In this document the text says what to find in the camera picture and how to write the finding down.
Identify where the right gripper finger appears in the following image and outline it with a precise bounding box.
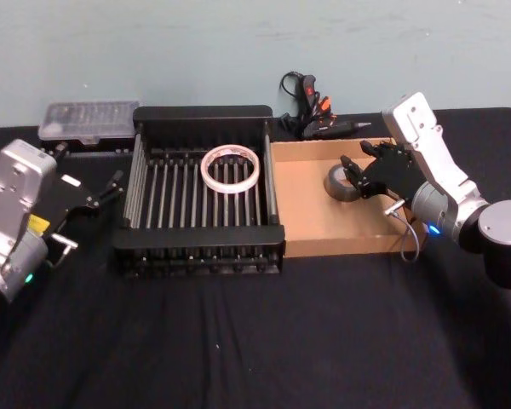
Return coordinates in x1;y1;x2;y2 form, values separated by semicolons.
339;154;372;200
359;140;405;159

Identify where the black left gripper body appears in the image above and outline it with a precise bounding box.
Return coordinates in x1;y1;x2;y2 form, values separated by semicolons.
28;172;102;236

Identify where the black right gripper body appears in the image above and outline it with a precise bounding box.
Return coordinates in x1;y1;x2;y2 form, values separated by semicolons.
363;146;423;200

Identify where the white tape roll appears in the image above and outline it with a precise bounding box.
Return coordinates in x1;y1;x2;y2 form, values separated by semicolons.
200;144;260;195

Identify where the clear plastic case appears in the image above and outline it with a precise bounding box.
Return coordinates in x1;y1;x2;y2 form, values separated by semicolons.
37;100;141;158

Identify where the shallow brown cardboard tray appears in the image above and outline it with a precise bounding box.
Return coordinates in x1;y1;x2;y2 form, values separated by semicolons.
270;136;427;259

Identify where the black rack with steel bars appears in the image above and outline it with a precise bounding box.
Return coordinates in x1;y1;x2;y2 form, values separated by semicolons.
110;105;286;280

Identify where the black table cloth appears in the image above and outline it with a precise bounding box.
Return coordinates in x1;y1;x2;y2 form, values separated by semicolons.
0;106;511;409

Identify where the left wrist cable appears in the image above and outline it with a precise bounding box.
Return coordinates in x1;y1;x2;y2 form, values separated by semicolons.
49;232;78;268

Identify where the wrist cable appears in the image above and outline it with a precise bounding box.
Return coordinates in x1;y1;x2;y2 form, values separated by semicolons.
49;232;78;268
384;199;427;263

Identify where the black corded tool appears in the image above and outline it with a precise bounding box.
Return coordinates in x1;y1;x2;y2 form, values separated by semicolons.
279;71;372;141

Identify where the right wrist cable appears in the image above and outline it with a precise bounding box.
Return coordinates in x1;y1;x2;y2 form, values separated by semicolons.
384;199;427;263

